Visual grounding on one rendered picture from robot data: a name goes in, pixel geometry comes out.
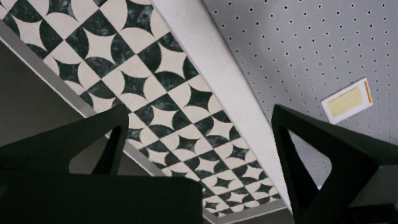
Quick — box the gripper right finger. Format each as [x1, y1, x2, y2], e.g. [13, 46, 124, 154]
[271, 104, 398, 224]

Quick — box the grey perforated base plate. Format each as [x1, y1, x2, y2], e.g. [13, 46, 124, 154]
[200, 0, 398, 145]

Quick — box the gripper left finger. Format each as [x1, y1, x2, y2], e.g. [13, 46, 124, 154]
[0, 104, 129, 175]

